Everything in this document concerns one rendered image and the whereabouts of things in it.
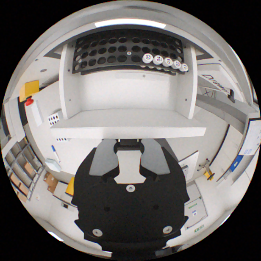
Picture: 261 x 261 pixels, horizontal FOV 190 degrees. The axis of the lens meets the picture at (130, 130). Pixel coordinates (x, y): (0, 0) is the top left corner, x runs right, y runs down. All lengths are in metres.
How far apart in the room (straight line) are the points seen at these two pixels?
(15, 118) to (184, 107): 0.92
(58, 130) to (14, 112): 0.70
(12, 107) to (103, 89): 0.75
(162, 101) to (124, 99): 0.08
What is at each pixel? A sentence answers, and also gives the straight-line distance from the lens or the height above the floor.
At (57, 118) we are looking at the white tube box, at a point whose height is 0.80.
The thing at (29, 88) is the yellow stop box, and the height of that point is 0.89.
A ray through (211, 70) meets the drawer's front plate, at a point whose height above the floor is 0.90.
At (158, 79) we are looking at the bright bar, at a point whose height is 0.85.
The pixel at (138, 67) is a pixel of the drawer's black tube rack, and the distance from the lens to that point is 0.15.
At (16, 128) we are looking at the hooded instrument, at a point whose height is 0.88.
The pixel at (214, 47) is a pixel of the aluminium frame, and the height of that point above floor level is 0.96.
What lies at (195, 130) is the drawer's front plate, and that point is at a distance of 0.15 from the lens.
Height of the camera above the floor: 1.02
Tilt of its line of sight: 61 degrees down
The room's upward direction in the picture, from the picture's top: 176 degrees clockwise
